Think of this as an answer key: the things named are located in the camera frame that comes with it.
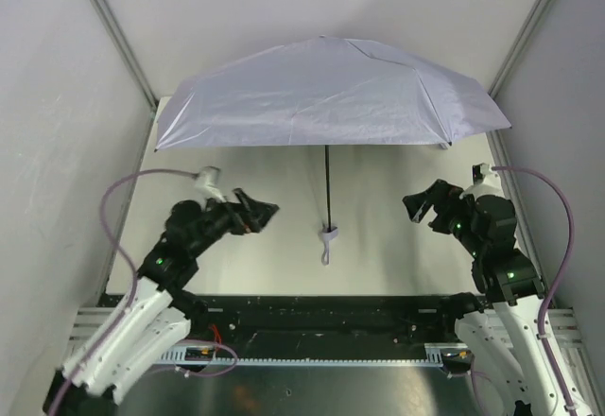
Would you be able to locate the lavender folding umbrella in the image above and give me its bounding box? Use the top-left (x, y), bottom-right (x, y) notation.
top-left (154, 34), bottom-right (513, 267)

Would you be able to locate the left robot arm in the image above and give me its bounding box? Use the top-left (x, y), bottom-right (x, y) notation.
top-left (43, 188), bottom-right (279, 415)

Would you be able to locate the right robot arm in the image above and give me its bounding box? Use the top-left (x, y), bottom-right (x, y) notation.
top-left (403, 174), bottom-right (593, 415)

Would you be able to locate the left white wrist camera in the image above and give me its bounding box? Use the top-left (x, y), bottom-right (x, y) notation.
top-left (194, 166), bottom-right (227, 202)

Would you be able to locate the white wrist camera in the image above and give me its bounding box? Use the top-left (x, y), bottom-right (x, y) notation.
top-left (194, 166), bottom-right (227, 202)
top-left (460, 163), bottom-right (504, 199)

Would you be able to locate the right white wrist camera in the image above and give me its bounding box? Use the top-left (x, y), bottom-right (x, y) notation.
top-left (460, 163), bottom-right (504, 199)

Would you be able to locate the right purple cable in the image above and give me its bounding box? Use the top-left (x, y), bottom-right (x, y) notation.
top-left (470, 165), bottom-right (577, 412)

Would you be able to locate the purple cable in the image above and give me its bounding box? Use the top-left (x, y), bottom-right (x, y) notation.
top-left (470, 165), bottom-right (577, 412)
top-left (44, 168), bottom-right (240, 412)

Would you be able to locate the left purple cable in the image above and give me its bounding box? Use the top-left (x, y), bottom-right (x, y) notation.
top-left (44, 168), bottom-right (240, 412)

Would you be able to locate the grey slotted cable duct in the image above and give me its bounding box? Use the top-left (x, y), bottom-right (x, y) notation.
top-left (155, 343), bottom-right (442, 368)

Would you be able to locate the right aluminium frame post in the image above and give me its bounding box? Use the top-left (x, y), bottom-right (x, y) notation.
top-left (486, 0), bottom-right (576, 98)

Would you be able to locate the aluminium frame post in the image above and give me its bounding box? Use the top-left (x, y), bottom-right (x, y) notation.
top-left (89, 0), bottom-right (159, 111)
top-left (486, 0), bottom-right (576, 98)

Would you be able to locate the left aluminium frame post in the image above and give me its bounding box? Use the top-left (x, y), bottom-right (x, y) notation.
top-left (89, 0), bottom-right (159, 111)

